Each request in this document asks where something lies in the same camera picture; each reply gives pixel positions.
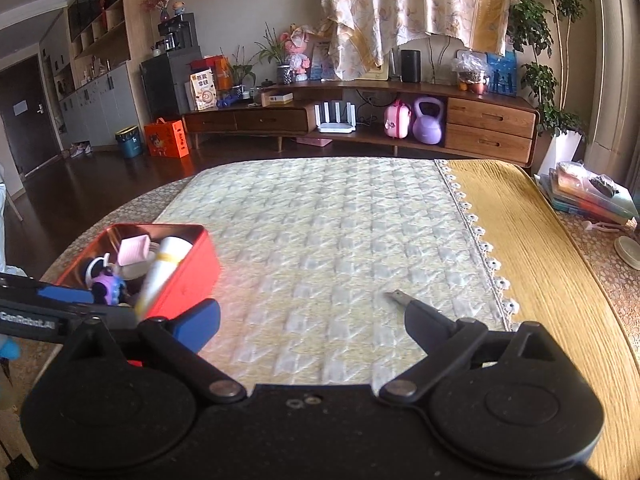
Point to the pink doll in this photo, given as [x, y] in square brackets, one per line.
[299, 55]

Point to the metal nail clipper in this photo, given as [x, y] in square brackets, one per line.
[400, 297]

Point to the vase with pink flowers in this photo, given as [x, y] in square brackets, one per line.
[161, 7]

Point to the white round lid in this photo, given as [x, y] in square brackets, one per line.
[629, 249]

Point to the stack of books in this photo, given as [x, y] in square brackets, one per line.
[585, 195]

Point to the purple cartoon toy figure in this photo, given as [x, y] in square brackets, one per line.
[107, 287]

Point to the pink flat box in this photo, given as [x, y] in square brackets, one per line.
[314, 141]

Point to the pair of shoes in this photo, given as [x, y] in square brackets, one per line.
[81, 150]

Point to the person's left hand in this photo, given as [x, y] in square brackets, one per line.
[9, 350]

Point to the white router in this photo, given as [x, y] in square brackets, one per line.
[335, 127]

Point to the small leafy potted plant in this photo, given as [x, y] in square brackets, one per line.
[242, 72]

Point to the potted orchid plant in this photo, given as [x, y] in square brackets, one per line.
[282, 74]

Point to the black coffee machine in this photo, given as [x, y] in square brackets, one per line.
[176, 34]

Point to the dark wooden door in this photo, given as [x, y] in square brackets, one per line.
[22, 115]

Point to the purple kettlebell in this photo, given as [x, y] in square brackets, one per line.
[428, 127]

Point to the white planter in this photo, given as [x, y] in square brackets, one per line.
[562, 152]

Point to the floral hanging cloth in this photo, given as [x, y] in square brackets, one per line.
[415, 0]

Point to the white flat box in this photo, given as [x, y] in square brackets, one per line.
[277, 99]

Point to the black cylinder speaker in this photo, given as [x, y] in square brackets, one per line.
[410, 66]

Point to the orange paper bag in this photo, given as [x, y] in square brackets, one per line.
[220, 72]

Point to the pink toy backpack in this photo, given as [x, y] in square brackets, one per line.
[397, 121]

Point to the orange gift box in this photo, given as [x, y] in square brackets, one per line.
[167, 140]

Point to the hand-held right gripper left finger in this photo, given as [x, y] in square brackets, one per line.
[197, 325]

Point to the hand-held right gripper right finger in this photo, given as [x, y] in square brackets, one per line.
[425, 322]

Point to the pink ribbed box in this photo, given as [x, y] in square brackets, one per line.
[135, 250]

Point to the white standing air conditioner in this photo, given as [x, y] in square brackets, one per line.
[617, 60]

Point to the white bottle with yellow cap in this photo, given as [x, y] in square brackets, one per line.
[162, 270]

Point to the wooden wall shelf unit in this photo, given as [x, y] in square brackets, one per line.
[95, 60]

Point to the picture frame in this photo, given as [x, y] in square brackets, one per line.
[321, 62]

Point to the red tin box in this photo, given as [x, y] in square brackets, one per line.
[195, 270]

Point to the plastic bag of fruit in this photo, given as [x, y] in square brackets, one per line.
[471, 75]

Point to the teal waste bin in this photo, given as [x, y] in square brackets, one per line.
[129, 144]

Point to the blue toy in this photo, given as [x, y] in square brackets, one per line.
[230, 101]

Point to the dark small object in bag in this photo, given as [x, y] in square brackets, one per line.
[605, 186]

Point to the black mini fridge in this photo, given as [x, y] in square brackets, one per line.
[167, 85]

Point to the tall potted tree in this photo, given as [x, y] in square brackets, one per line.
[540, 35]

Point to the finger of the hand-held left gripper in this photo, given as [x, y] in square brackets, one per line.
[110, 315]
[65, 295]

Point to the wooden TV cabinet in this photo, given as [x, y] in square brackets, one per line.
[490, 125]

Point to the white plastic spoon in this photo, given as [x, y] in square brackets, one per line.
[602, 226]

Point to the blue photo card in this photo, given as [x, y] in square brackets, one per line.
[502, 75]

